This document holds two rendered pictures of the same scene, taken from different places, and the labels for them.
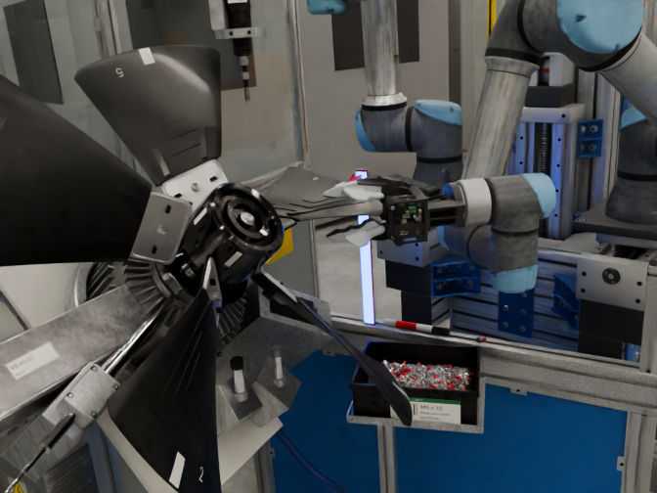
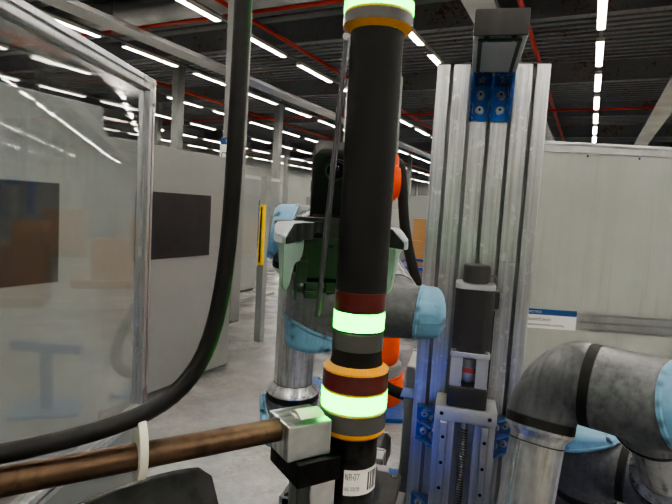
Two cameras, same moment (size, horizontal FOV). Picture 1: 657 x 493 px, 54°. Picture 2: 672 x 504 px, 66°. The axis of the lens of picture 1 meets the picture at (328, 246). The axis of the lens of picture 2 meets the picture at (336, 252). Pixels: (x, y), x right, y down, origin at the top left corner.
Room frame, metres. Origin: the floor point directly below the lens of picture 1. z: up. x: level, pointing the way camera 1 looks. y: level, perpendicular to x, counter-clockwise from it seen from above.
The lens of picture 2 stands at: (0.66, 0.27, 1.68)
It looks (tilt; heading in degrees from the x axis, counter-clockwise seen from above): 5 degrees down; 333
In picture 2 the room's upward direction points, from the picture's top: 3 degrees clockwise
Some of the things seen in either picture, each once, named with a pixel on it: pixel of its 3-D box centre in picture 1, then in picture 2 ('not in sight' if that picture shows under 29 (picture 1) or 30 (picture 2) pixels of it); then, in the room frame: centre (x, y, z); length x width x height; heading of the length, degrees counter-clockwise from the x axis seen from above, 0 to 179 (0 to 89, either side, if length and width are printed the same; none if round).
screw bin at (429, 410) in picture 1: (417, 381); not in sight; (1.03, -0.14, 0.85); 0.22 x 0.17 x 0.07; 75
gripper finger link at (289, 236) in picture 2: not in sight; (288, 256); (1.07, 0.10, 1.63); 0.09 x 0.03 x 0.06; 138
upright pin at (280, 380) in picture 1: (278, 365); not in sight; (0.90, 0.09, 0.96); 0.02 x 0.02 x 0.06
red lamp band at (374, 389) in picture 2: not in sight; (355, 375); (0.95, 0.10, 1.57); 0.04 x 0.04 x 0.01
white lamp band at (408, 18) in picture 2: not in sight; (378, 24); (0.95, 0.10, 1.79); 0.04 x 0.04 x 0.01
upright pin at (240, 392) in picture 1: (239, 378); not in sight; (0.83, 0.14, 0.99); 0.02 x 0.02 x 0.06
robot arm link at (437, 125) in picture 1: (435, 127); not in sight; (1.64, -0.29, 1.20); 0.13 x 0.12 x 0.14; 69
